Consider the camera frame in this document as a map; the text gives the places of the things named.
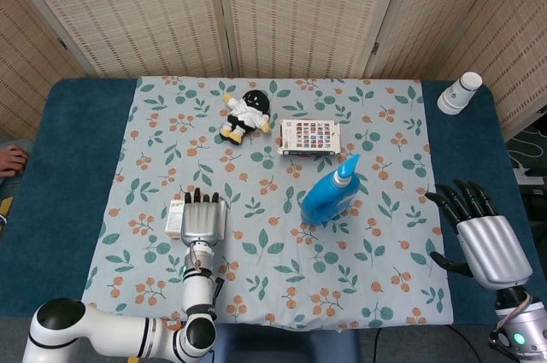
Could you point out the person's hand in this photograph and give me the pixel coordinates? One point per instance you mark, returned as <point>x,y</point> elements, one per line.
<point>13,160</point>

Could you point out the stack of white paper cups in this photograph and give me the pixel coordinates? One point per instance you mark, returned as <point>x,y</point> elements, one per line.
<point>458,94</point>

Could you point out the blue detergent pump bottle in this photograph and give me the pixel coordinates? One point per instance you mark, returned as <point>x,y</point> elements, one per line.
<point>325,200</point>

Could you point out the green patterned mat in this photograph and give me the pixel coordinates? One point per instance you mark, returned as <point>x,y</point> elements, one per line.
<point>530,145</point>

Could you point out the orange tag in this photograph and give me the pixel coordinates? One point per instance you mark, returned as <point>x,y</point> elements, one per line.
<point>175,323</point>

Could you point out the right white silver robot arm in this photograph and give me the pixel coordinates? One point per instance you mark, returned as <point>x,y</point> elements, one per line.
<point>525,329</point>

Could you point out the floral tablecloth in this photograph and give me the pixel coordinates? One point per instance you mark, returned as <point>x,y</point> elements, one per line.
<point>278,260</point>

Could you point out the white tissue pack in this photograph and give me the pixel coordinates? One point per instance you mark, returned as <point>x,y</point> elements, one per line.
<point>174,218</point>

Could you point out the teal table cover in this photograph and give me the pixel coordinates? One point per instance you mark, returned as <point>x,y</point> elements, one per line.
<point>68,132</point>

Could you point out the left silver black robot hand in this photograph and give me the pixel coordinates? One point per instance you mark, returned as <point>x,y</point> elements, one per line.
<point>203,222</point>

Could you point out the woven folding screen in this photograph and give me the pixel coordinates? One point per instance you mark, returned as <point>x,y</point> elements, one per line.
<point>299,8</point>

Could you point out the white box with picture grid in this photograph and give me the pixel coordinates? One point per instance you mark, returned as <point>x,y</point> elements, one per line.
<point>309,136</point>

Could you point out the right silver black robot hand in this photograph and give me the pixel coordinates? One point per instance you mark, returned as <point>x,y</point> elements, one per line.
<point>495,252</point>

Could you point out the black white plush doll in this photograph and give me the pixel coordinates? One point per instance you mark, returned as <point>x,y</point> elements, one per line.
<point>245,117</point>

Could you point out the blue chair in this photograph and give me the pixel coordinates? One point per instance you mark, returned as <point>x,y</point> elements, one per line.
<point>290,343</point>

